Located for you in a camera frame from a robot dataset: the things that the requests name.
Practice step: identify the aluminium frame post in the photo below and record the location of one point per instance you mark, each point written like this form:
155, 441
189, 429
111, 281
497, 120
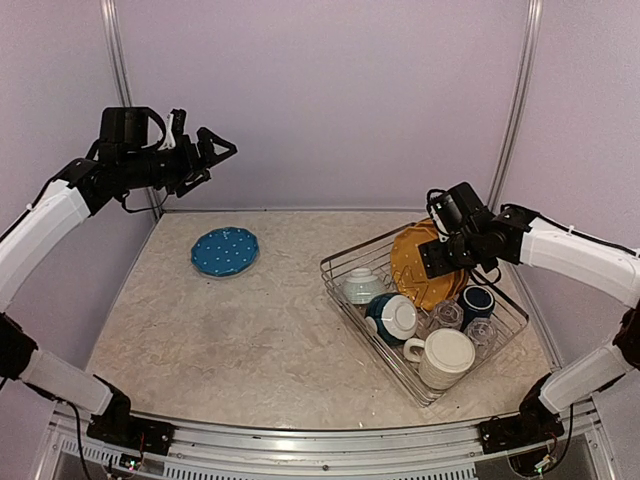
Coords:
518, 102
115, 51

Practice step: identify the front aluminium frame rail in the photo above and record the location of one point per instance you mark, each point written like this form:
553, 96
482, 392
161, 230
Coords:
200, 450

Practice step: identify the white ribbed mug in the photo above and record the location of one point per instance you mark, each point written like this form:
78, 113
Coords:
443, 358

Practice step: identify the yellow polka dot plate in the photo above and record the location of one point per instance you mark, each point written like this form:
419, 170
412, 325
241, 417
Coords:
408, 271
465, 282

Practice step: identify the left aluminium frame post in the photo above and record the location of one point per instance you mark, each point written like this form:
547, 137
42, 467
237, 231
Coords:
115, 51

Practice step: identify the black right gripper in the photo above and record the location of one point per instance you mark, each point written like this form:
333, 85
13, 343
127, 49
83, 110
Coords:
435, 263

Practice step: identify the metal wire dish rack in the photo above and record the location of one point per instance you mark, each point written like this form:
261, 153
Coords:
375, 255

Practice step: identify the teal and white bowl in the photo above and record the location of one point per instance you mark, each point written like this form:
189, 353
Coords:
393, 317

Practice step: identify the dark blue cup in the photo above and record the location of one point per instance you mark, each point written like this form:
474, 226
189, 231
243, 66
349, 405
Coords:
476, 302

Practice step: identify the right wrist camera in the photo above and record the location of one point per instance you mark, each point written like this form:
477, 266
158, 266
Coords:
443, 211

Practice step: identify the pale green ribbed bowl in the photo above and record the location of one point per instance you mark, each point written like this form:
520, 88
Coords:
361, 286

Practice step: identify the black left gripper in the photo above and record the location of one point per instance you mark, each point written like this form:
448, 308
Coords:
190, 164

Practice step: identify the clear glass near plates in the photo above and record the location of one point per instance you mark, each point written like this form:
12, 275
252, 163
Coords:
447, 314

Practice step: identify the right aluminium frame post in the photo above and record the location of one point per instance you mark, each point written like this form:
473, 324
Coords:
518, 102

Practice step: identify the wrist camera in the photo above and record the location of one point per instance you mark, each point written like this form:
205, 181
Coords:
174, 136
443, 211

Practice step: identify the blue polka dot plate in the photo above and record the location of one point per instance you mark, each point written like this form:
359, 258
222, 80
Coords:
225, 252

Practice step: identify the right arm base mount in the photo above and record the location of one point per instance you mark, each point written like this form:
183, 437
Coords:
517, 431

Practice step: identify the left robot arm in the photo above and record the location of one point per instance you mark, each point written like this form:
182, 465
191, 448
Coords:
135, 149

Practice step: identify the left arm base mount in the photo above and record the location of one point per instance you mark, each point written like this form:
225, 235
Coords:
121, 428

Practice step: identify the clear glass near rim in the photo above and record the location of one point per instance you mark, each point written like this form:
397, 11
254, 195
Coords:
482, 333

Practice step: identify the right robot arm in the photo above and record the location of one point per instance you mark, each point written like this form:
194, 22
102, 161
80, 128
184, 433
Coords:
470, 236

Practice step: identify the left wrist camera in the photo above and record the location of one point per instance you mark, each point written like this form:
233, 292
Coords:
174, 136

